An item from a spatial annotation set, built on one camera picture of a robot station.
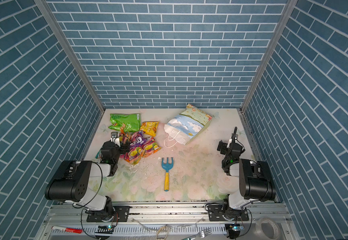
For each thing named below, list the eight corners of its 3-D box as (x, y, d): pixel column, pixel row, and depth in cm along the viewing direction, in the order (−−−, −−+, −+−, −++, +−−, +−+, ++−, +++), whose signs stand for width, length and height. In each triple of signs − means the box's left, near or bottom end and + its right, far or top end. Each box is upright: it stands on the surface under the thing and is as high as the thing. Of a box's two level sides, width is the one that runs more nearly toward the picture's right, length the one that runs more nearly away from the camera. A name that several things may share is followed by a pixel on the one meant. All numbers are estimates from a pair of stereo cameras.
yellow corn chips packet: (140, 136, 106) (139, 133, 102) (143, 124, 113) (142, 121, 110) (157, 136, 106) (156, 133, 103) (158, 124, 113) (158, 121, 110)
